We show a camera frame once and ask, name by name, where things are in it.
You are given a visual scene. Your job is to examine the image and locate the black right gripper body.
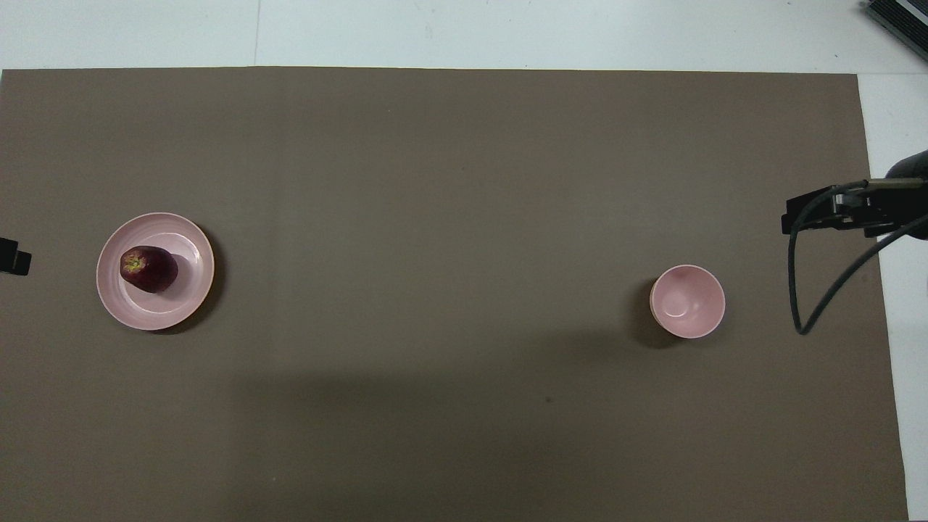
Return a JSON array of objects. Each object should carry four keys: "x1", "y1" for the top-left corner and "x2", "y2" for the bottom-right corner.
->
[{"x1": 855, "y1": 149, "x2": 928, "y2": 240}]

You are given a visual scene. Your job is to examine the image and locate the dark red apple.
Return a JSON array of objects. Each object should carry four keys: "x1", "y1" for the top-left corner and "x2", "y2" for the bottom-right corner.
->
[{"x1": 120, "y1": 246, "x2": 179, "y2": 294}]

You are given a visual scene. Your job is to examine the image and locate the pink bowl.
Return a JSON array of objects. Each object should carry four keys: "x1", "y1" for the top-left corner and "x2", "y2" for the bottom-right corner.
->
[{"x1": 649, "y1": 264, "x2": 726, "y2": 340}]

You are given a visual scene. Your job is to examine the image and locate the pink plate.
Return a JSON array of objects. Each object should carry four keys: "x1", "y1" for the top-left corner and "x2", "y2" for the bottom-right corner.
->
[{"x1": 96, "y1": 212, "x2": 216, "y2": 332}]

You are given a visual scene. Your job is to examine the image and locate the dark ribbed device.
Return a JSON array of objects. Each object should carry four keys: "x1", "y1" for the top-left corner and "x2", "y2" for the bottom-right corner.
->
[{"x1": 861, "y1": 0, "x2": 928, "y2": 41}]

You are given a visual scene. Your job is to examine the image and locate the brown table mat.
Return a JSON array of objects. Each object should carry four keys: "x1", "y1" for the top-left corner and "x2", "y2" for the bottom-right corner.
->
[{"x1": 0, "y1": 67, "x2": 911, "y2": 522}]

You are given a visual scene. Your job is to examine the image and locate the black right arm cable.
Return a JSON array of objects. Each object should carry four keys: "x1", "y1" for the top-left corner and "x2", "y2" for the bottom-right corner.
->
[{"x1": 788, "y1": 178, "x2": 928, "y2": 336}]

